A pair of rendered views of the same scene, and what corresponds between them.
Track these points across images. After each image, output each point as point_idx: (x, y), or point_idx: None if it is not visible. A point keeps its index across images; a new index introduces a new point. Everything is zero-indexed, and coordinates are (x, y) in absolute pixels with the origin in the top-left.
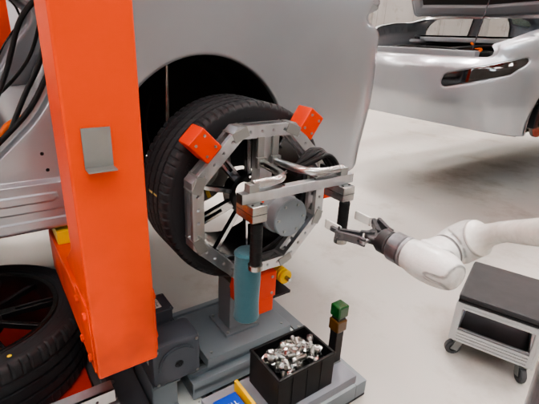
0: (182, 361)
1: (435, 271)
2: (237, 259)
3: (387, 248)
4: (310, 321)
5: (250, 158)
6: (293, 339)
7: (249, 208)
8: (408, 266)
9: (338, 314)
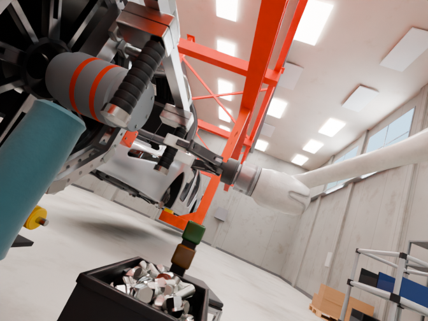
0: None
1: (301, 190)
2: (43, 110)
3: (244, 169)
4: None
5: (81, 32)
6: (149, 267)
7: (167, 14)
8: (272, 186)
9: (199, 235)
